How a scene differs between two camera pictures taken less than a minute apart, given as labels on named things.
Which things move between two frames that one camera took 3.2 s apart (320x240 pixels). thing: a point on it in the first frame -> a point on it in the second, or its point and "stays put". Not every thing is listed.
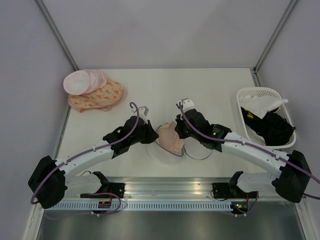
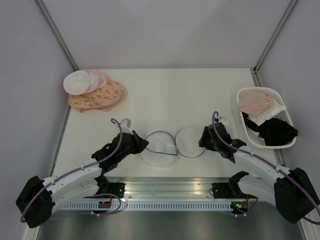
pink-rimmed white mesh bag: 82,82 stays put
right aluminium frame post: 281,22 stays put
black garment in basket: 274,128 stays put
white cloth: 259,105 -> 277,107
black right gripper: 178,127 -> 206,144
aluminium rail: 169,188 stays put
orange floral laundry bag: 102,98 stays put
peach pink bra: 169,138 -> 254,102
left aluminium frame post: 58,34 stays put
